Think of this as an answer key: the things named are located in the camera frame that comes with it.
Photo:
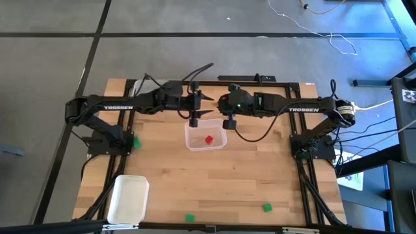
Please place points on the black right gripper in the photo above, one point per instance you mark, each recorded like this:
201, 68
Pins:
242, 99

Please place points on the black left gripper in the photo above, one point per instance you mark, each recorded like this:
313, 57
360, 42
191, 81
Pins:
194, 104

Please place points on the red cube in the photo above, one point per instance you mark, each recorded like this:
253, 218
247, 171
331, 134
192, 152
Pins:
209, 139

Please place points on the clear plastic bin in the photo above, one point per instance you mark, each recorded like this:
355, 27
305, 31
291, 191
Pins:
198, 143

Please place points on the long green block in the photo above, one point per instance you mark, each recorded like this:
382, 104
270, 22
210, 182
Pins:
137, 143

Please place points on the green cube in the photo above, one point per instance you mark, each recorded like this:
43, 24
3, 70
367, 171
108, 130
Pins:
267, 207
189, 218

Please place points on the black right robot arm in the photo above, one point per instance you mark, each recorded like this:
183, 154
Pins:
305, 107

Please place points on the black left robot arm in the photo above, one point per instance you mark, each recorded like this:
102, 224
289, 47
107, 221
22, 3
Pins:
113, 105

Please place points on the long white plastic bin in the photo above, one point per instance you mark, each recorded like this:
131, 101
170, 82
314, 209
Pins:
128, 200

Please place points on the black gantry beam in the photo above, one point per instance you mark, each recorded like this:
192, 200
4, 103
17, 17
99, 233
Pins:
169, 226

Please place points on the white power strip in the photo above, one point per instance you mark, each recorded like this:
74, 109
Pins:
354, 107

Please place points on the black floor bar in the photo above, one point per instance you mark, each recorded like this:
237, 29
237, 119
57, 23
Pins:
370, 83

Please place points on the white paper sheet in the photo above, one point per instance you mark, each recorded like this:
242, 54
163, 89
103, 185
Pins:
356, 182

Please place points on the black diagonal beam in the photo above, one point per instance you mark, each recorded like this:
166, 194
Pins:
373, 159

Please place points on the black cabinet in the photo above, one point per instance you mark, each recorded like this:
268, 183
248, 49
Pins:
406, 136

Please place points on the black and white tag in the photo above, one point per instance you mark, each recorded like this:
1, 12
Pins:
409, 96

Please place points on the dark grey box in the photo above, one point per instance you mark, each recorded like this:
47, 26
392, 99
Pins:
403, 201

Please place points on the black bar mount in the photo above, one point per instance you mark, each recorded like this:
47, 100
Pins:
240, 78

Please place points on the black aluminium table frame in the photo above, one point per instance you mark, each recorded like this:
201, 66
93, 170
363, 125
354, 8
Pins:
279, 84

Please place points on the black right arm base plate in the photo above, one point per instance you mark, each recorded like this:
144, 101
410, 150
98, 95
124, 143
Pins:
321, 151

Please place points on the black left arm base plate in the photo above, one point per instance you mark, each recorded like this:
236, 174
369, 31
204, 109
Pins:
97, 149

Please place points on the small black table camera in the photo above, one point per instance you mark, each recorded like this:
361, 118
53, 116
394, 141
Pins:
210, 228

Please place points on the silver bracket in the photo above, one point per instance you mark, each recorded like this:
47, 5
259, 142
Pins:
120, 227
300, 230

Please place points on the blue metal desk frame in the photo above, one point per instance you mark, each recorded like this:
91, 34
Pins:
395, 19

